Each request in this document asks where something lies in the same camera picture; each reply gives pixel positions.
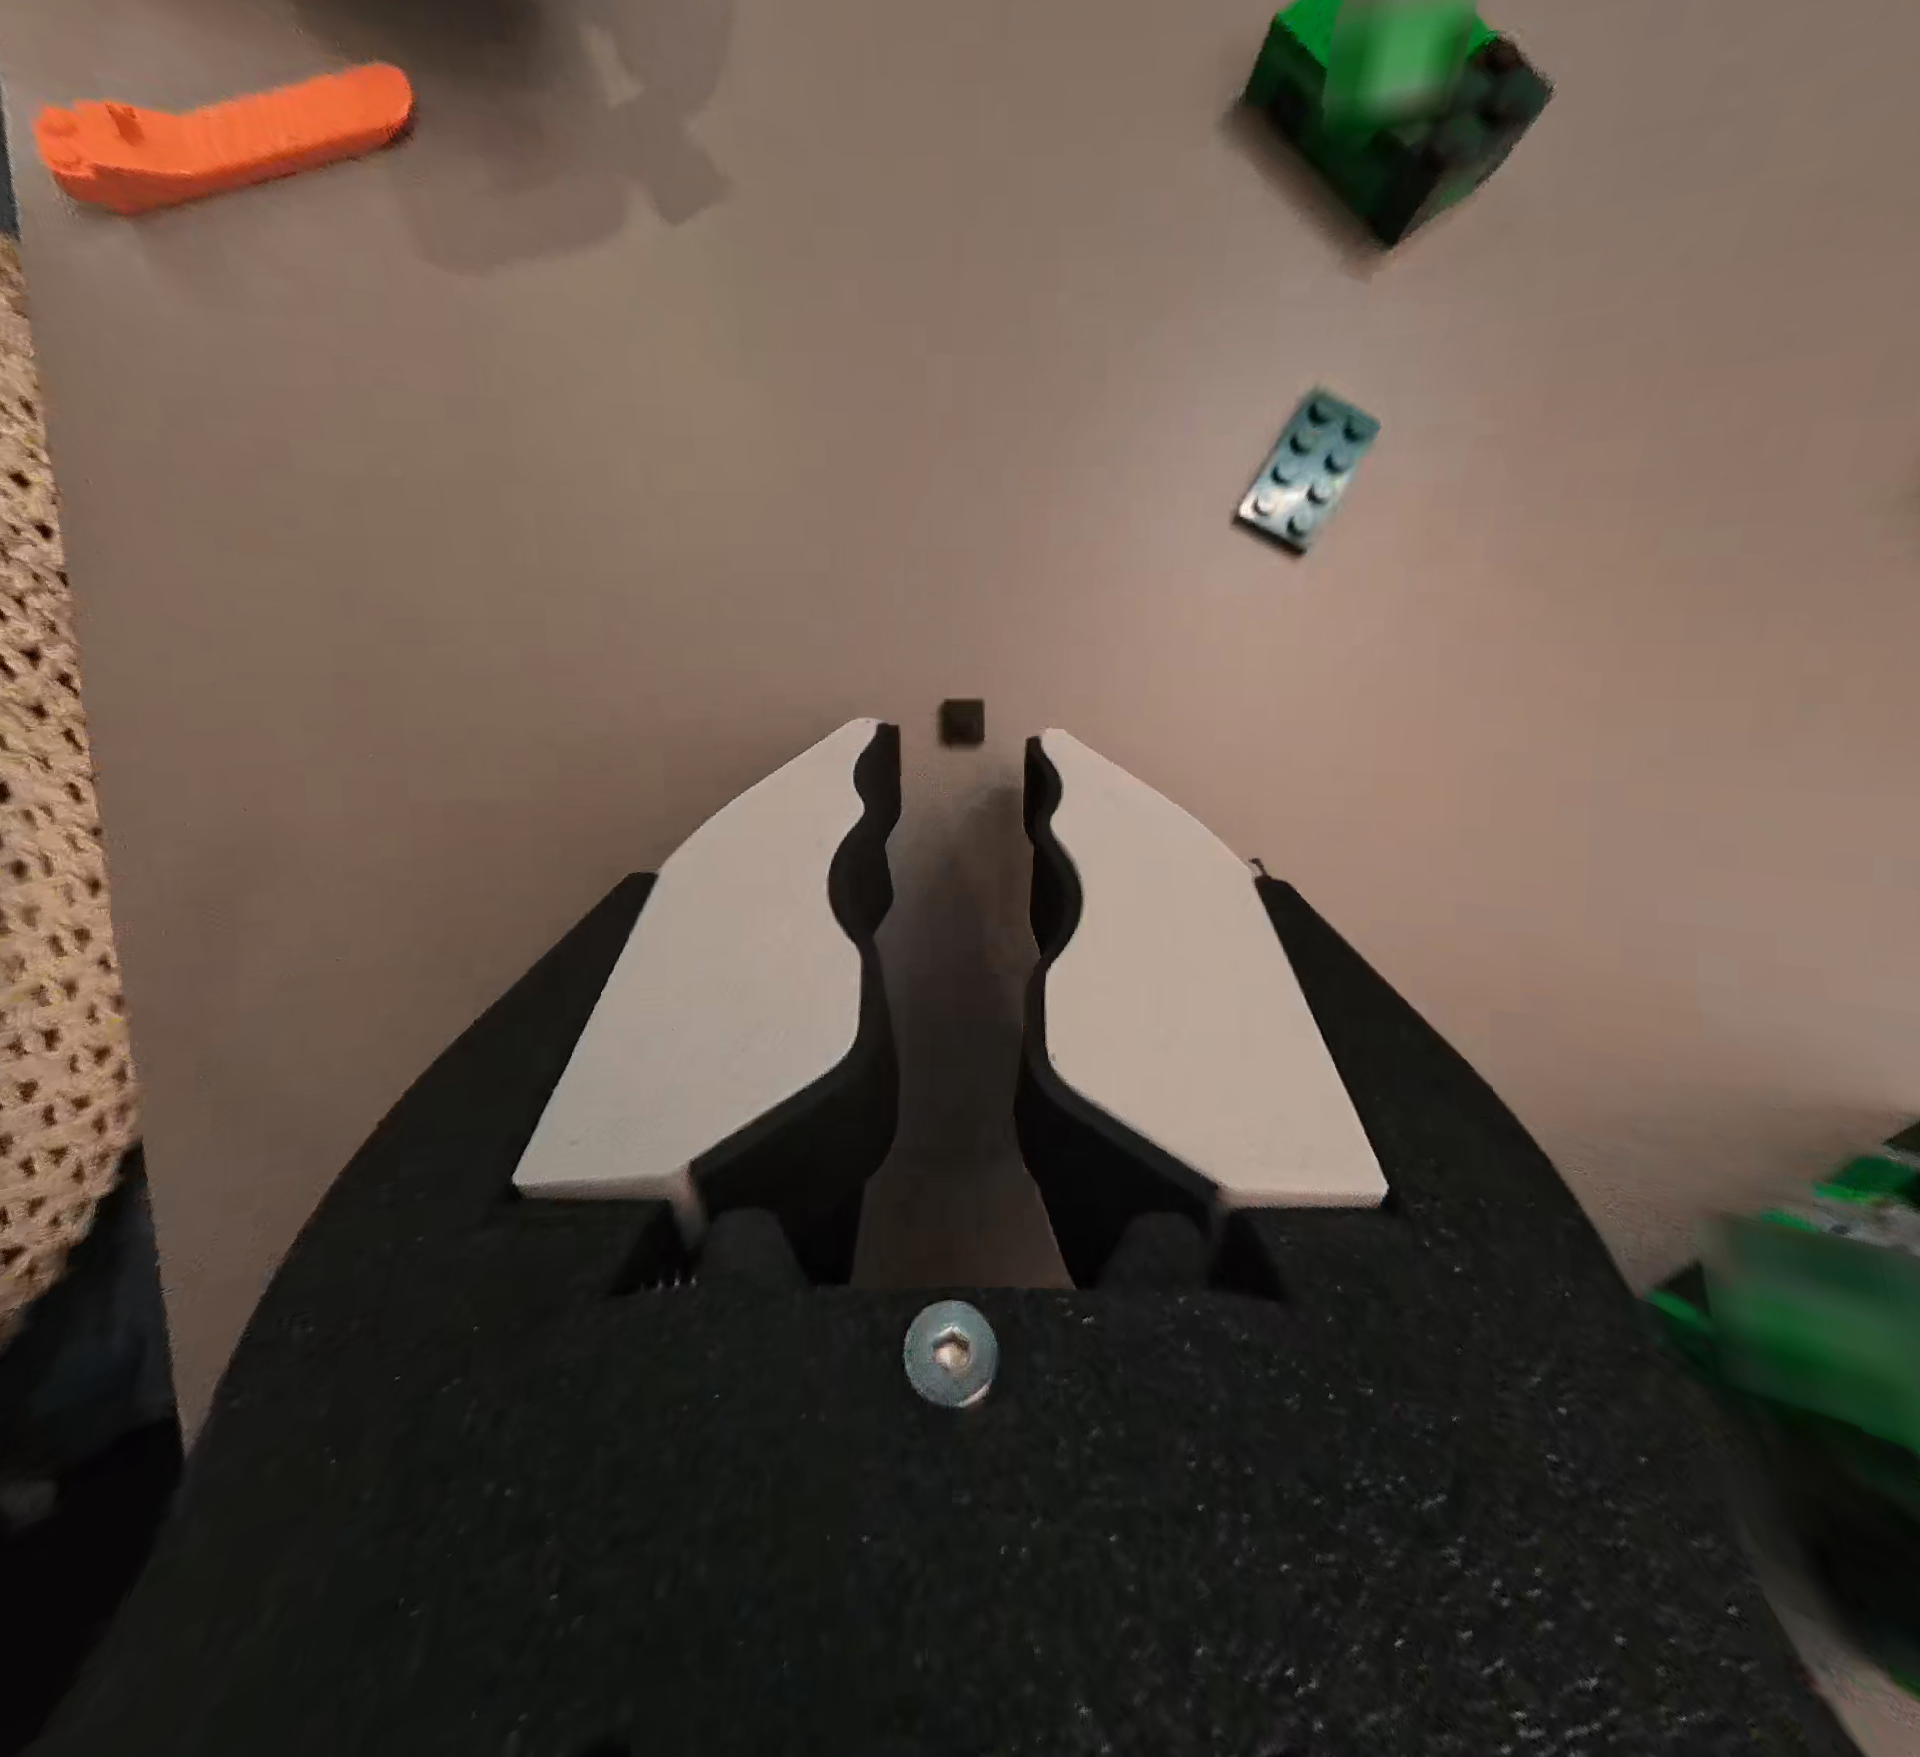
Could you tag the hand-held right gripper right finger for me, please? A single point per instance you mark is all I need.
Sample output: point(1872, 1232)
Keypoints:
point(1200, 1022)

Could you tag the small green brick assembly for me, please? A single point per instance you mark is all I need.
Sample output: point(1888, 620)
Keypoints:
point(1304, 62)

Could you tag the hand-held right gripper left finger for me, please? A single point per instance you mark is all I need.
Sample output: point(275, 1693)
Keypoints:
point(719, 1022)

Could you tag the small black brick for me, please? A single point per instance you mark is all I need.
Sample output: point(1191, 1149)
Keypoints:
point(962, 722)

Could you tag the orange brick separator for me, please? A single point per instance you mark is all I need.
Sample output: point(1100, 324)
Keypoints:
point(225, 137)

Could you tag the tall green blocky brick figure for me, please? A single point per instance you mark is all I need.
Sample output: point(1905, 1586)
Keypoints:
point(1800, 1338)

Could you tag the dark green brick plate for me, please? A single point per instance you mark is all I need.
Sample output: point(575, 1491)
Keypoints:
point(1307, 474)

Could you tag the person's dark trousers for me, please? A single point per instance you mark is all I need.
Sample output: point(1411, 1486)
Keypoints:
point(74, 1412)

